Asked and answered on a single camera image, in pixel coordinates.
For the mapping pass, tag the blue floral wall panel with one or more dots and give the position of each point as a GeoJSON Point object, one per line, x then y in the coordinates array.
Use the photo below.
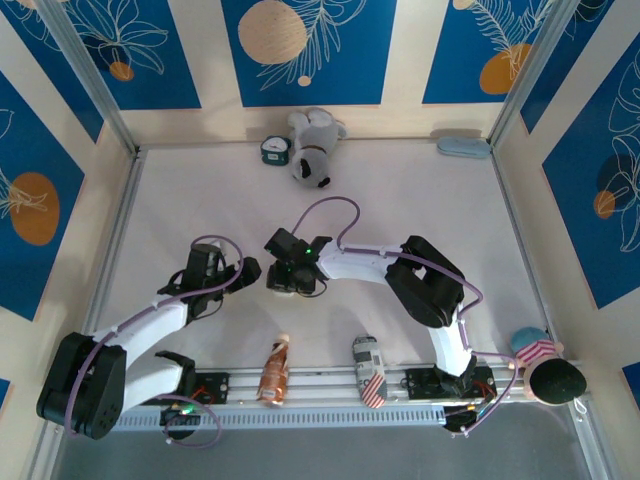
{"type": "Point", "coordinates": [65, 90]}
{"type": "Point", "coordinates": [150, 60]}
{"type": "Point", "coordinates": [590, 225]}
{"type": "Point", "coordinates": [350, 60]}
{"type": "Point", "coordinates": [565, 90]}
{"type": "Point", "coordinates": [450, 50]}
{"type": "Point", "coordinates": [30, 130]}

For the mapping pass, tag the light blue case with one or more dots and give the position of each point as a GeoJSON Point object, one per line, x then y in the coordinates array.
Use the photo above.
{"type": "Point", "coordinates": [462, 148]}

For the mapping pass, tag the aluminium frame post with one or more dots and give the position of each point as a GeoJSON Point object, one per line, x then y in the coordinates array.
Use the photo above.
{"type": "Point", "coordinates": [85, 65]}
{"type": "Point", "coordinates": [540, 75]}

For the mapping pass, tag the black electronics board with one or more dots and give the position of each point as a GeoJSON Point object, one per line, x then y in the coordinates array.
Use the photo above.
{"type": "Point", "coordinates": [180, 417]}
{"type": "Point", "coordinates": [460, 417]}

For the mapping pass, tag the aluminium mounting rail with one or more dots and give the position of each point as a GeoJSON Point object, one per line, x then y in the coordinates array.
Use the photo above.
{"type": "Point", "coordinates": [320, 385]}

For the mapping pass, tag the small teal alarm clock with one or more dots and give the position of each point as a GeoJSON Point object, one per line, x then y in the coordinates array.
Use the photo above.
{"type": "Point", "coordinates": [275, 150]}

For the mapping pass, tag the aluminium table edge rail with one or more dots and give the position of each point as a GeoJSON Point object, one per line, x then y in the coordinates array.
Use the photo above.
{"type": "Point", "coordinates": [505, 185]}
{"type": "Point", "coordinates": [125, 205]}

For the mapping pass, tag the doll with black hat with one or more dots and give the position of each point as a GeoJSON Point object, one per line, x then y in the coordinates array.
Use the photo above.
{"type": "Point", "coordinates": [557, 382]}

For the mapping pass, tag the grey plush dog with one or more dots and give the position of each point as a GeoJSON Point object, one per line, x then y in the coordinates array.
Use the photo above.
{"type": "Point", "coordinates": [315, 145]}

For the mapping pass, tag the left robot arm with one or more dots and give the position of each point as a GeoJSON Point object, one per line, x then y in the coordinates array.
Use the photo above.
{"type": "Point", "coordinates": [150, 325]}

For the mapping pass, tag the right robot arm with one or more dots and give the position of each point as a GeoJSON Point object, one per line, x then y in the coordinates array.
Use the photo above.
{"type": "Point", "coordinates": [360, 265]}

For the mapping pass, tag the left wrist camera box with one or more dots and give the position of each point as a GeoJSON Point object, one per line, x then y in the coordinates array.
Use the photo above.
{"type": "Point", "coordinates": [215, 260]}

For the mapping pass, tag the brown drink bottle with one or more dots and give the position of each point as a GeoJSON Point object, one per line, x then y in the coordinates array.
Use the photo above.
{"type": "Point", "coordinates": [274, 370]}

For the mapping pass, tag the newspaper print flag can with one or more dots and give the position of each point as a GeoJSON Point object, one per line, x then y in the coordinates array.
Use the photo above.
{"type": "Point", "coordinates": [369, 370]}

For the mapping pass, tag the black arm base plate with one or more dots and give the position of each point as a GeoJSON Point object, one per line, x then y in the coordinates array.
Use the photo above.
{"type": "Point", "coordinates": [420, 385]}
{"type": "Point", "coordinates": [215, 387]}

